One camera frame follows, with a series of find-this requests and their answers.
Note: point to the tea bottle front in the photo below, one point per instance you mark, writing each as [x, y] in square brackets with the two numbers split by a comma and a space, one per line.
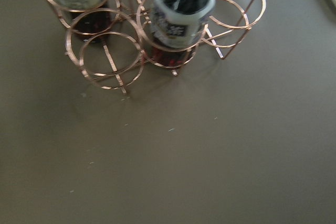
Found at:
[177, 25]

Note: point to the copper wire bottle rack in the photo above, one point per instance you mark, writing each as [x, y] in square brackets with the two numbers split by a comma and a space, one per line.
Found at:
[128, 42]

